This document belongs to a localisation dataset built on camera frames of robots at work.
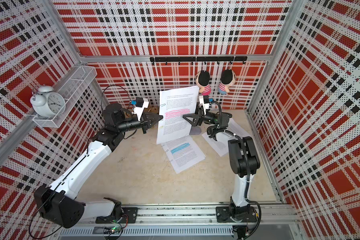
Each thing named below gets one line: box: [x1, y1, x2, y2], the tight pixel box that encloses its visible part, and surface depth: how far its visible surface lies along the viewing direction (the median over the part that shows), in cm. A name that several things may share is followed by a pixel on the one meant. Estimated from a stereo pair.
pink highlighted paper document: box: [156, 86, 199, 145], surface depth 71 cm
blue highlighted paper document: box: [161, 135, 206, 174], surface depth 98 cm
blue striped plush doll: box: [218, 69, 236, 95], surface depth 100 cm
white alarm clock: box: [30, 84, 66, 117], surface depth 63 cm
